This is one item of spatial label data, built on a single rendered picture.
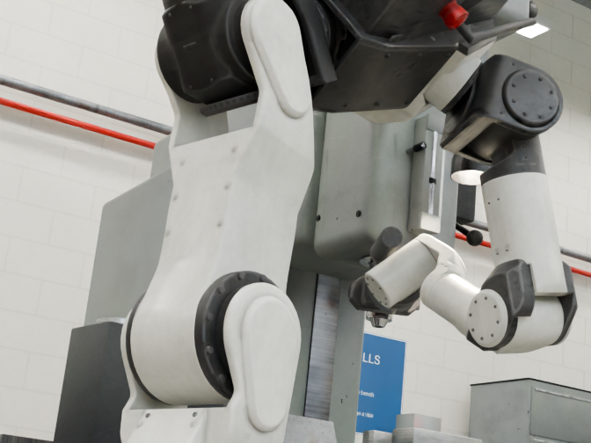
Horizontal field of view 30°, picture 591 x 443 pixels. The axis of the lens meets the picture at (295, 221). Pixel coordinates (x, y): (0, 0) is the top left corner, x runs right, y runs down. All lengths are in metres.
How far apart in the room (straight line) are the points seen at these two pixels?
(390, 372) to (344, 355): 4.85
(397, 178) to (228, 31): 0.72
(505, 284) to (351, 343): 0.92
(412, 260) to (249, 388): 0.61
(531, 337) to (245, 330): 0.50
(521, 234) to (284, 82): 0.42
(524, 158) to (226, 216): 0.49
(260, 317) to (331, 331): 1.17
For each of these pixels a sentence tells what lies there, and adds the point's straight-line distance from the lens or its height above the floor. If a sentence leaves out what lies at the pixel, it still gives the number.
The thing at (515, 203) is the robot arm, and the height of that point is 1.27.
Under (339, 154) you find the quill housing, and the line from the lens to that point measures 1.99.
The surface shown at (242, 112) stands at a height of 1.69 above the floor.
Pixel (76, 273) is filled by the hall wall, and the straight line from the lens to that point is 6.23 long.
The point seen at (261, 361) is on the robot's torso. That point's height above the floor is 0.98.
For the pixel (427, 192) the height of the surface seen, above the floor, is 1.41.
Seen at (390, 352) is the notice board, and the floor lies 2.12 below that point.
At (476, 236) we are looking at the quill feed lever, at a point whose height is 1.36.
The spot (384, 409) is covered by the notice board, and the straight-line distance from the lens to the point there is 7.13.
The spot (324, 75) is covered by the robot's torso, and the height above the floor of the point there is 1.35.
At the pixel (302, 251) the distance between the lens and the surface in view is 2.07.
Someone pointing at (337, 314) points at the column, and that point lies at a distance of 2.34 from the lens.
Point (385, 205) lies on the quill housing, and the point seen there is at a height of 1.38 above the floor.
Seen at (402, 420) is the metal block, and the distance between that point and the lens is 1.96.
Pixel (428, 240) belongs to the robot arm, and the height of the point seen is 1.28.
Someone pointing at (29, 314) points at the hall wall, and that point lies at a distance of 6.11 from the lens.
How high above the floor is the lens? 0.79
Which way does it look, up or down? 17 degrees up
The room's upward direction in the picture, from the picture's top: 6 degrees clockwise
